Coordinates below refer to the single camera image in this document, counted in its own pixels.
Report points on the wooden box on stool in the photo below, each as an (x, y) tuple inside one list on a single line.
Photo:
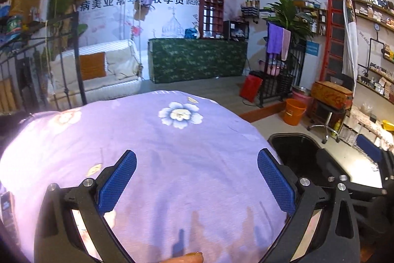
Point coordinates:
[(331, 95)]

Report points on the green potted plant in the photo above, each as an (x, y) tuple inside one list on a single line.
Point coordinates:
[(292, 16)]

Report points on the chrome swivel stool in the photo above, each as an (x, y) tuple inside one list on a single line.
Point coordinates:
[(324, 121)]

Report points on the red telephone booth cabinet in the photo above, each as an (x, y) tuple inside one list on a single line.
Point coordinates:
[(203, 13)]

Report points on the black trash bin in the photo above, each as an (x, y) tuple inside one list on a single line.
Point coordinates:
[(292, 152)]

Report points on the green paint bucket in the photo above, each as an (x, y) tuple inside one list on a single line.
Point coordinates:
[(14, 24)]

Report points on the blue wall sign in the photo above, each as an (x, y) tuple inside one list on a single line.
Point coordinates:
[(313, 49)]

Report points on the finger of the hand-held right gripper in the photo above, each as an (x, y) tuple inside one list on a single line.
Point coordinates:
[(369, 147), (334, 167)]

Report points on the orange cushion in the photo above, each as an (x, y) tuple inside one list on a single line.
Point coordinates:
[(92, 65)]

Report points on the black metal bed frame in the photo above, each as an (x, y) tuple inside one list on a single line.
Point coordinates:
[(77, 50)]

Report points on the yellow bottle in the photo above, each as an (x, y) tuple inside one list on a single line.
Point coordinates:
[(337, 127)]

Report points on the green patterned counter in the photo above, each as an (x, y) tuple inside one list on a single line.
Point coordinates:
[(197, 61)]

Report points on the red ladder shelf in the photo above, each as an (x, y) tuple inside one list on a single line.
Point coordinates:
[(323, 41)]

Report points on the pink basin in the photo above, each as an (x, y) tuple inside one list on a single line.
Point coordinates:
[(303, 98)]

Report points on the white wicker sofa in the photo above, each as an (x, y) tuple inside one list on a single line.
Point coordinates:
[(123, 59)]

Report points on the purple floral tablecloth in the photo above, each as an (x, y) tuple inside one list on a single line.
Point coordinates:
[(184, 173)]

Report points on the black display box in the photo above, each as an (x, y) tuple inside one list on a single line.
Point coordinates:
[(236, 30)]

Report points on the blue bag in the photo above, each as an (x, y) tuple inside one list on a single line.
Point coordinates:
[(191, 33)]

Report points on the low cabinet with baskets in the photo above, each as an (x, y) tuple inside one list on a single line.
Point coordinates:
[(369, 124)]

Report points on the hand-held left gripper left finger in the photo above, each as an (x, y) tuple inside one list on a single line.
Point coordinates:
[(118, 181)]

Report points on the metal basin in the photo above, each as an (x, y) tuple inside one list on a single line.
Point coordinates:
[(301, 88)]

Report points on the white banner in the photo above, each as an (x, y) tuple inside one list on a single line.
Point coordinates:
[(349, 35)]

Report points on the purple towel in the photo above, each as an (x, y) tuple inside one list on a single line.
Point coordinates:
[(274, 38)]

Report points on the yellow basin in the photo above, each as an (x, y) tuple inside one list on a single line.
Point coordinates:
[(388, 126)]

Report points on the wall shelf with products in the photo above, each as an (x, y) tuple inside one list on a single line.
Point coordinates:
[(378, 65)]

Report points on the person's left hand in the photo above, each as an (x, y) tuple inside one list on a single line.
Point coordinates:
[(184, 258)]

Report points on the pink towel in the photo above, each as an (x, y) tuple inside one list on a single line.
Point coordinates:
[(286, 45)]

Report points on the black metal rack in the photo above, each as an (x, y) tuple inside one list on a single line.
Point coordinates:
[(277, 87)]

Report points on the orange bucket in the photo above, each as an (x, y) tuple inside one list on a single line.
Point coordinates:
[(294, 113)]

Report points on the red canister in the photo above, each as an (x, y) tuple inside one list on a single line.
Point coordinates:
[(251, 89)]

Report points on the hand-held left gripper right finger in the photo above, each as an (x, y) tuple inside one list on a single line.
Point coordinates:
[(275, 186)]

